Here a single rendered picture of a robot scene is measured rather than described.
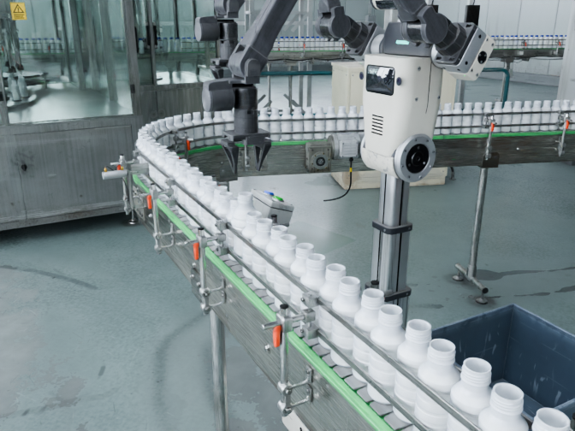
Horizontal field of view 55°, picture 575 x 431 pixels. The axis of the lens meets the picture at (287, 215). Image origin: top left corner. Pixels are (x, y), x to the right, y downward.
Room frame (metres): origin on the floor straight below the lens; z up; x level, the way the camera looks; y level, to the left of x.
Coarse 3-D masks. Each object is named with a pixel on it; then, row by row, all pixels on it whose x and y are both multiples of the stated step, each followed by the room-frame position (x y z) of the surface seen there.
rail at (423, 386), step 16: (208, 208) 1.44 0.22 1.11; (272, 288) 1.09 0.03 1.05; (304, 288) 0.97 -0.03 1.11; (288, 304) 1.02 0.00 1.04; (320, 304) 0.91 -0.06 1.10; (320, 336) 0.91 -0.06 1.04; (336, 352) 0.86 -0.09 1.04; (384, 352) 0.74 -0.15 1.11; (400, 368) 0.71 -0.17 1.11; (416, 384) 0.67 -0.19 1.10; (464, 416) 0.59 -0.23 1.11
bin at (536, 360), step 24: (504, 312) 1.18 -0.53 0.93; (528, 312) 1.16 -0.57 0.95; (432, 336) 1.07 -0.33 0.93; (456, 336) 1.11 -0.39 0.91; (480, 336) 1.15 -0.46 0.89; (504, 336) 1.19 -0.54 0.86; (528, 336) 1.15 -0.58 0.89; (552, 336) 1.10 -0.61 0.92; (456, 360) 1.11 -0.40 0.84; (504, 360) 1.19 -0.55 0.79; (528, 360) 1.14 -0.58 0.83; (552, 360) 1.09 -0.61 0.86; (528, 384) 1.13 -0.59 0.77; (552, 384) 1.08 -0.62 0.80; (528, 408) 1.08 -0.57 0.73; (552, 408) 1.07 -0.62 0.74
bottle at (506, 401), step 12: (504, 384) 0.59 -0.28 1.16; (492, 396) 0.58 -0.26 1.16; (504, 396) 0.59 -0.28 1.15; (516, 396) 0.58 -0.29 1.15; (492, 408) 0.58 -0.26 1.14; (504, 408) 0.56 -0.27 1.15; (516, 408) 0.56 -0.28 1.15; (480, 420) 0.58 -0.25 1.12; (492, 420) 0.57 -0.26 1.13; (504, 420) 0.56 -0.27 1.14; (516, 420) 0.56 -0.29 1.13
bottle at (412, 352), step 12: (408, 324) 0.74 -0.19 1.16; (420, 324) 0.75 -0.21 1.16; (408, 336) 0.73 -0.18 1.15; (420, 336) 0.72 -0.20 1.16; (408, 348) 0.73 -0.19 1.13; (420, 348) 0.72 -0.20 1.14; (396, 360) 0.74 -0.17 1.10; (408, 360) 0.71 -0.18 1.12; (420, 360) 0.71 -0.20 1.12; (396, 372) 0.74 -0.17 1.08; (396, 384) 0.73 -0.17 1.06; (408, 384) 0.71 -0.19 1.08; (396, 396) 0.73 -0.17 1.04; (408, 396) 0.71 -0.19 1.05; (408, 408) 0.71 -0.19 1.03; (408, 420) 0.71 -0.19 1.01
